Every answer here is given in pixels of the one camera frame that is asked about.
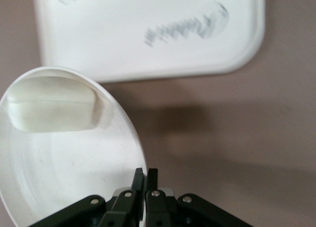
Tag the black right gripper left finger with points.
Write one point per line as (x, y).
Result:
(123, 204)

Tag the small white bun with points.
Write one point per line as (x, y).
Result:
(51, 108)

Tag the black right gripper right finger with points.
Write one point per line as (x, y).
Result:
(158, 202)

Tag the cream rabbit print tray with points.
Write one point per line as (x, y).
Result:
(123, 34)

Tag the brown table cover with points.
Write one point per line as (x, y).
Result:
(234, 138)

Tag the round cream plate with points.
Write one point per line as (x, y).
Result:
(61, 167)

